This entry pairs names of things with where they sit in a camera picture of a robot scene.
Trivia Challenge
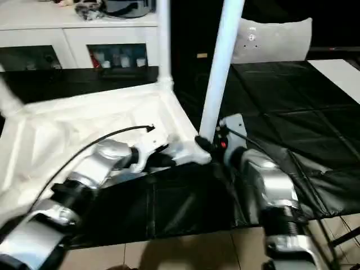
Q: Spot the grey cushion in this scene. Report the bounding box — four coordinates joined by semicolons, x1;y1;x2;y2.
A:
229;17;313;64

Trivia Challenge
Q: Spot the black stand bar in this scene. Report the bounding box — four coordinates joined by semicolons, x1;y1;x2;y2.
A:
329;226;360;248

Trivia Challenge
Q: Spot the black table mat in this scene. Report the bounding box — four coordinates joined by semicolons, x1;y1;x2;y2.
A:
0;59;360;248

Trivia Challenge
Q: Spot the white flat board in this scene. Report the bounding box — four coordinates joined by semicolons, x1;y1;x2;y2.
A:
308;58;360;106

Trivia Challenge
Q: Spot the white plastic table top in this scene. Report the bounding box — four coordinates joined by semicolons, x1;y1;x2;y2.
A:
0;82;213;227

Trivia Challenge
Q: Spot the black cabinet with yellow label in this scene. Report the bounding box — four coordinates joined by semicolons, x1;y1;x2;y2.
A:
169;0;240;67

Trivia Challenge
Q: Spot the black gear on cabinet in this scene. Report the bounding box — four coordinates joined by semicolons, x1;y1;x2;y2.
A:
73;0;156;20

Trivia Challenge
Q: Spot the white glass-door cabinet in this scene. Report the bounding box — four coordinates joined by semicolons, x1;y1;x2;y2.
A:
0;0;160;73

